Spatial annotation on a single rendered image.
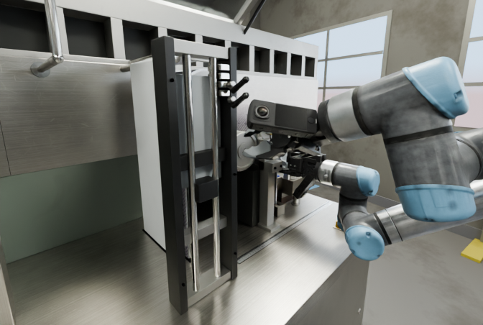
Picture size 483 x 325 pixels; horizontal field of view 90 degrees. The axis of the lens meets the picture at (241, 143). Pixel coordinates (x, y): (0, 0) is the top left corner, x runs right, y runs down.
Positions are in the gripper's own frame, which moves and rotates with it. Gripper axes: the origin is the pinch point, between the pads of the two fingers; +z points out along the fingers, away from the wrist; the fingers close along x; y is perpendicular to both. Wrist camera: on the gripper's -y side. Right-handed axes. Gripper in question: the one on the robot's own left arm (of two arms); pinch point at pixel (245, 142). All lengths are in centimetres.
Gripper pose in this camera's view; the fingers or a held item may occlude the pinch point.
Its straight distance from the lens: 52.6
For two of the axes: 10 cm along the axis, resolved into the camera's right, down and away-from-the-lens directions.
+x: 0.7, -9.4, 3.3
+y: 7.6, 2.7, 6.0
